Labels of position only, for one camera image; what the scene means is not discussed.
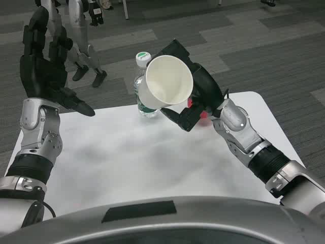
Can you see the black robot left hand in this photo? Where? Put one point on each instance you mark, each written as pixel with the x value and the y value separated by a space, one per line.
pixel 40 73

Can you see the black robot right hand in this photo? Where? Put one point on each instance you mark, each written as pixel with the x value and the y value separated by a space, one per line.
pixel 207 87

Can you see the white paper cup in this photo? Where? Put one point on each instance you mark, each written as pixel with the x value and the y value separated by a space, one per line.
pixel 165 81

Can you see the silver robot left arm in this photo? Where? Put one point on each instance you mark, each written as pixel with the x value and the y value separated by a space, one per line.
pixel 33 132

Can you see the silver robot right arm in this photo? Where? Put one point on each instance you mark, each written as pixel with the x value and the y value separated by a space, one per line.
pixel 266 157

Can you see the red apple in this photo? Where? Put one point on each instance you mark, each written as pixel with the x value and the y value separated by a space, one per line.
pixel 203 115

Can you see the silver humanoid robot in background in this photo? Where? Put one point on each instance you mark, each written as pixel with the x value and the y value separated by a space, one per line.
pixel 78 25

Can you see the clear water bottle green label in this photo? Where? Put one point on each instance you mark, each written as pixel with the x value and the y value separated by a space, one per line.
pixel 142 59

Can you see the person with light trousers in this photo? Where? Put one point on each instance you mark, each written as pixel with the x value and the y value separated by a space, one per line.
pixel 105 3

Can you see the person's dark shoe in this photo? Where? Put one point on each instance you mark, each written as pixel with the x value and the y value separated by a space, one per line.
pixel 267 2

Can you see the white furniture leg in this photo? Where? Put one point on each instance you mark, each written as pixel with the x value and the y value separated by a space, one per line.
pixel 125 8

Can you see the silver robot chest black window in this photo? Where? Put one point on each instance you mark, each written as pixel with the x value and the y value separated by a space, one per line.
pixel 203 223

